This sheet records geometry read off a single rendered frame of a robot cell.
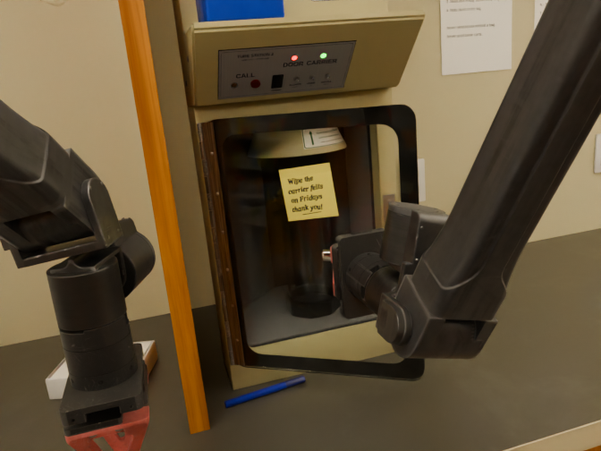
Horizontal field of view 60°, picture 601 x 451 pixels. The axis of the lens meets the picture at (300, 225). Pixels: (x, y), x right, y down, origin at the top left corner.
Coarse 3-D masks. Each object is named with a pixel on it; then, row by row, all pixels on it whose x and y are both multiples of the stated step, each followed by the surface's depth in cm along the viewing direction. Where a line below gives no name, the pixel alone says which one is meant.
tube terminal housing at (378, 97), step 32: (192, 0) 73; (288, 0) 77; (352, 0) 80; (384, 0) 81; (320, 96) 81; (352, 96) 83; (384, 96) 84; (192, 128) 83; (224, 352) 92; (256, 384) 89
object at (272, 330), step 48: (240, 144) 75; (288, 144) 73; (336, 144) 71; (384, 144) 69; (240, 192) 77; (336, 192) 72; (384, 192) 70; (240, 240) 79; (288, 240) 77; (240, 288) 81; (288, 288) 79; (288, 336) 81; (336, 336) 78
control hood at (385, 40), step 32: (192, 32) 64; (224, 32) 65; (256, 32) 66; (288, 32) 67; (320, 32) 69; (352, 32) 70; (384, 32) 72; (416, 32) 73; (192, 64) 68; (352, 64) 75; (384, 64) 77; (192, 96) 75; (256, 96) 75; (288, 96) 77
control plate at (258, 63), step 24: (240, 48) 67; (264, 48) 68; (288, 48) 69; (312, 48) 71; (336, 48) 72; (240, 72) 71; (264, 72) 72; (288, 72) 73; (312, 72) 74; (336, 72) 76; (240, 96) 74
